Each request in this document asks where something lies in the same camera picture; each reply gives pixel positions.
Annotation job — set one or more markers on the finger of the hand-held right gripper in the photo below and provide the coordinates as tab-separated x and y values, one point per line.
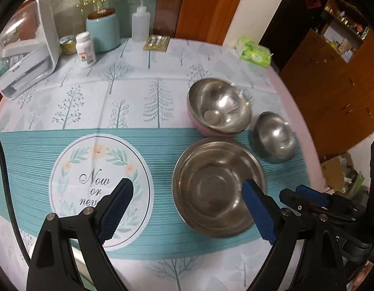
311	194
296	201

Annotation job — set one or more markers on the flat gold tray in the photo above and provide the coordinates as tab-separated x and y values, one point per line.
156	42

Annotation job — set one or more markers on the white pill bottle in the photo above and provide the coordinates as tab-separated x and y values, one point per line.
85	51

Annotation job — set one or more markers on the green tissue pack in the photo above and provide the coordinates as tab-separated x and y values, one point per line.
254	53

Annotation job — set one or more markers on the small tin can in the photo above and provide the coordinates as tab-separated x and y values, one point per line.
68	46

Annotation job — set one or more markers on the teal canister with brown lid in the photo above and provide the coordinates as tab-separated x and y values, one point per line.
102	33

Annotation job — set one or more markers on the white plastic storage box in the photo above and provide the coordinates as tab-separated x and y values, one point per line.
23	57

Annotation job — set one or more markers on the tree print tablecloth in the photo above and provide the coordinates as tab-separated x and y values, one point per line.
138	75

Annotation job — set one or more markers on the large steel bowl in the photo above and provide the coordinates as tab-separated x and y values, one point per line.
211	188

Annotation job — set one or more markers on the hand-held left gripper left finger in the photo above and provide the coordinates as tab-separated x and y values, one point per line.
115	215

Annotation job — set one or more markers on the cardboard box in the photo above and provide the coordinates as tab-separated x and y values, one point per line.
335	166

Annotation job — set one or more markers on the wooden glass door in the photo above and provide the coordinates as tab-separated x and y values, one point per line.
199	12

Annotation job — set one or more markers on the wooden shelf unit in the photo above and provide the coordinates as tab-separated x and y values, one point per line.
341	27

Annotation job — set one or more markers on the medium steel bowl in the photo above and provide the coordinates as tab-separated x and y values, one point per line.
218	106

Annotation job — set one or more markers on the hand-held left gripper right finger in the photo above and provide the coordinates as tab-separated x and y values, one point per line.
259	215

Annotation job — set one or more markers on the wooden cabinet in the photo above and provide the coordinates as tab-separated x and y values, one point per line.
332	97

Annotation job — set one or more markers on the clear squeeze bottle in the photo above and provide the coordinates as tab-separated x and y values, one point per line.
140	25

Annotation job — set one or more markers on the small steel bowl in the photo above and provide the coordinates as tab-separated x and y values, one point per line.
274	136

